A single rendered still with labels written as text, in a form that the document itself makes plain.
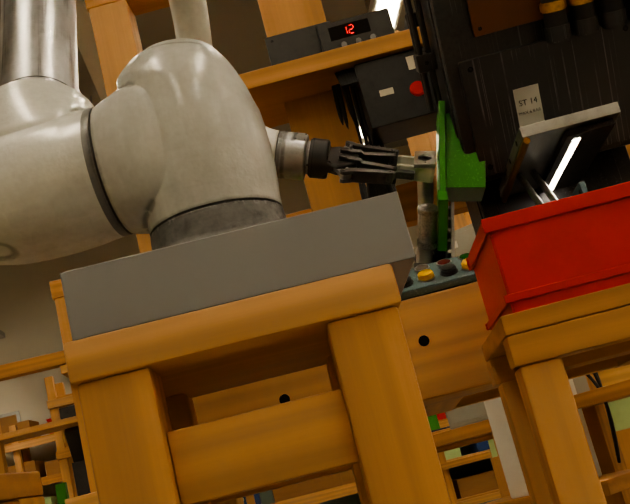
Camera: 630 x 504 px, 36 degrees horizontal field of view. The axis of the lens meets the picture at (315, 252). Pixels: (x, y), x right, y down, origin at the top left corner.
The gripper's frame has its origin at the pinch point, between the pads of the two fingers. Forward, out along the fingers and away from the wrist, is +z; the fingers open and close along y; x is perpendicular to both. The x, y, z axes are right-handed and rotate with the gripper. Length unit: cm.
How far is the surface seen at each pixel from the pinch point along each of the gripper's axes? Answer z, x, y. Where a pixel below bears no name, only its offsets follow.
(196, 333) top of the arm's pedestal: -22, -28, -93
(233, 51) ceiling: -149, 243, 661
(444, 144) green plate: 4.2, -8.8, -6.6
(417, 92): -0.7, -4.0, 26.7
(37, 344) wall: -388, 656, 719
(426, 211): 2.2, -0.3, -16.2
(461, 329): 7.8, 0.3, -48.5
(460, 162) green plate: 7.4, -6.2, -7.7
